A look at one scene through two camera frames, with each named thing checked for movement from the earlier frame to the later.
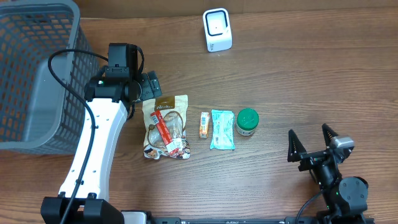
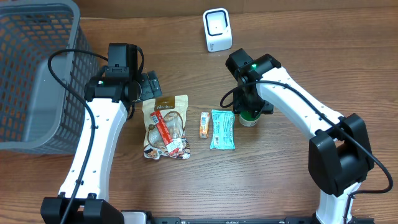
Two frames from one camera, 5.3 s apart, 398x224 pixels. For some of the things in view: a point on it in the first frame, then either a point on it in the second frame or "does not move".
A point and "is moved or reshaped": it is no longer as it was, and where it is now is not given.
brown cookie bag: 173,109 does not move
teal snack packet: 223,129 does not move
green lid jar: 247,121 is moved or reshaped
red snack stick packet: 172,144 does not move
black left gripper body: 150,88 does not move
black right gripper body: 313,158 -> 247,98
